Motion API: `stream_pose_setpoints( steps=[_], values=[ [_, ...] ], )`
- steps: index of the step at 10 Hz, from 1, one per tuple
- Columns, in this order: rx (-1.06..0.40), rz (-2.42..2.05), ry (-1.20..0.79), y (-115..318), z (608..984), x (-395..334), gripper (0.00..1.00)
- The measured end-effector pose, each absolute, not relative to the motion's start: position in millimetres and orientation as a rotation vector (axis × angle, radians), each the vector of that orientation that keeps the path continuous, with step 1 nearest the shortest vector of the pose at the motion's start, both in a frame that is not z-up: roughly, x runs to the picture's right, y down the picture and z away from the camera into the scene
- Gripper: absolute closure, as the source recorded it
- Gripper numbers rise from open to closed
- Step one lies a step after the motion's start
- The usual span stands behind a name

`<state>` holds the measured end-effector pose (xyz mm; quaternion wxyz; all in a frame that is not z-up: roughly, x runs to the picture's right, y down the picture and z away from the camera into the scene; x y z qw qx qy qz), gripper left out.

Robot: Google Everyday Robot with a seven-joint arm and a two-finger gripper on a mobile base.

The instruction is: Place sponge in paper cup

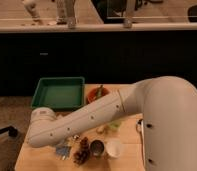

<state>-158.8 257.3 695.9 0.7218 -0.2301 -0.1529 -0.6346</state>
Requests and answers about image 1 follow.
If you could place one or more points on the orange bowl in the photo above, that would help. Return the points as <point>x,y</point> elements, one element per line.
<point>93,93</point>

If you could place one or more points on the green vegetable in bowl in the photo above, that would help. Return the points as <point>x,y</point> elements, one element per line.
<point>99,92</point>

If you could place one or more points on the bunch of dark grapes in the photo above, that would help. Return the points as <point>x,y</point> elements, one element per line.
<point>83,153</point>

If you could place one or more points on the metal cup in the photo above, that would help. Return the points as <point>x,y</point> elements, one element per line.
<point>97,148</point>

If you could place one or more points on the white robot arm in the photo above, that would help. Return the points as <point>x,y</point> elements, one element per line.
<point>169,108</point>

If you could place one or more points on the green plastic tray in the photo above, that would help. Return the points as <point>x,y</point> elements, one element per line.
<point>59,93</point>

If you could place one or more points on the black chair part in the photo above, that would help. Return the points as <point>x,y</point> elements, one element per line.
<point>12,132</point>

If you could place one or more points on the white paper cup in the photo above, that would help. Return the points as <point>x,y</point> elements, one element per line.
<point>114,148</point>

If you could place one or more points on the light blue cloth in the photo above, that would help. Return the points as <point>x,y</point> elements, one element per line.
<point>63,150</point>

